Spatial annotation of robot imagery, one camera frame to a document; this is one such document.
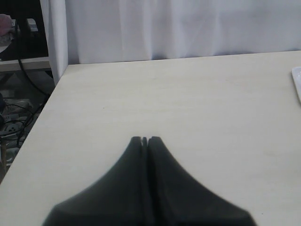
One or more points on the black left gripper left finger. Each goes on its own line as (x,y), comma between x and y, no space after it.
(113,200)

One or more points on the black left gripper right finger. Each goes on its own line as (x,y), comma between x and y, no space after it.
(180,200)

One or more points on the power strip on floor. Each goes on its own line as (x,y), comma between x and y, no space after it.
(17,118)

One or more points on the white side shelf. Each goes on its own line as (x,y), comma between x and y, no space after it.
(28,64)

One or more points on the white curtain backdrop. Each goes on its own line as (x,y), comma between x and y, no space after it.
(105,31)

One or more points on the white plastic tray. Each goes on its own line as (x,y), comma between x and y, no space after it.
(296,75)

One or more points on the black stand on shelf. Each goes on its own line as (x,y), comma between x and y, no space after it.
(29,38)

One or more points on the pink plush on shelf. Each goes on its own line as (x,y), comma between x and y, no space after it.
(6,24)

